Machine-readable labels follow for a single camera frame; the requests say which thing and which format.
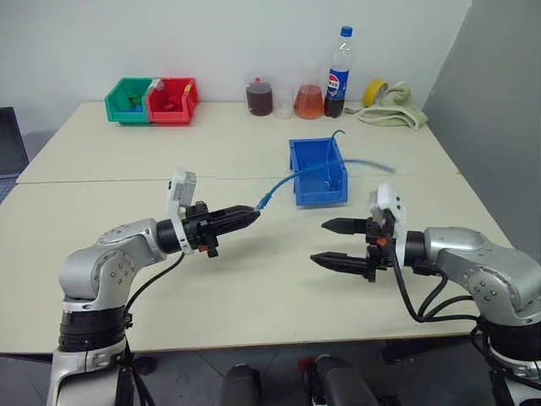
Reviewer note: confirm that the yellow tape roll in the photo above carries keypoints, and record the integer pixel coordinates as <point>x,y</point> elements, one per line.
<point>373,91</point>

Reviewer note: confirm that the cola bottle with blue cap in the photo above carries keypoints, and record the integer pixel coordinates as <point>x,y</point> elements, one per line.
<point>337,84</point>

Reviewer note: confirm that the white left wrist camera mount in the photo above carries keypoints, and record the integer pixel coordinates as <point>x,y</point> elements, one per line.
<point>181,186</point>

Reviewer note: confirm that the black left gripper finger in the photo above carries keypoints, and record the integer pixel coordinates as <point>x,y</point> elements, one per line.
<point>232,212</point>
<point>236,224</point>

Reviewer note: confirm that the beaker with dark red liquid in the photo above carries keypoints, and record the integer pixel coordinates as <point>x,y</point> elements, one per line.
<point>259,99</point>

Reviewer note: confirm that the red plastic bin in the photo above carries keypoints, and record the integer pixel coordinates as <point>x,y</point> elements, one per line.
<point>186,105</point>

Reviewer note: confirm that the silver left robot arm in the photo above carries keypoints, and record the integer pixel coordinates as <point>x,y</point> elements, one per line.
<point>105,262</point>

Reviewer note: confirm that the small clear measuring cup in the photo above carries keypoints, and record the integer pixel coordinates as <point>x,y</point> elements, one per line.
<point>283,108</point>

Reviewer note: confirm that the flask with orange liquid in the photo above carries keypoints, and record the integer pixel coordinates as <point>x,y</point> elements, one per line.
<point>309,103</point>

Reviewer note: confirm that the dark rounded shape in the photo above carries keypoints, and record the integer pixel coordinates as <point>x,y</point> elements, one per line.
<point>338,382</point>
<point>240,387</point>

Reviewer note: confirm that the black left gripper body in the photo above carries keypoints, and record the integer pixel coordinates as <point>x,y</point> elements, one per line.
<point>199,230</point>

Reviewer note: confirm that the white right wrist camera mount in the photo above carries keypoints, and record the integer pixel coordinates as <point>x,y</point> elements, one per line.
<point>393,207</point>

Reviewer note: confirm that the light green towel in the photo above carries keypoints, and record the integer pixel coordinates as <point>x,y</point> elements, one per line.
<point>401,108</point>

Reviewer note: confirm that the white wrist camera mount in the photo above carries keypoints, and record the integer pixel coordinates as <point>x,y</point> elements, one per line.
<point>393,207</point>
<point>181,186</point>

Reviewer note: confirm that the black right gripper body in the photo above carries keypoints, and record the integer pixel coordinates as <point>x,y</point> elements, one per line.
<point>378,247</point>

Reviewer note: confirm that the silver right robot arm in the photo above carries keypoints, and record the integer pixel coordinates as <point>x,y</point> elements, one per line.
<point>477,266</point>

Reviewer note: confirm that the dark laptop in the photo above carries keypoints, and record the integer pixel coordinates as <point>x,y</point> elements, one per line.
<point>10,144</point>

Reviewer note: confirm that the blue plastic bin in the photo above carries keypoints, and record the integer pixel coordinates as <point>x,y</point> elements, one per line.
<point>321,194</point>

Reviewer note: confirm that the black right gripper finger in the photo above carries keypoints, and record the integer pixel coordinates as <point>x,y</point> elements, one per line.
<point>338,261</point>
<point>344,226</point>

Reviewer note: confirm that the green plastic bin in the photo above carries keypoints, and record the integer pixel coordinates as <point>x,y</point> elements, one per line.
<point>116,108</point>

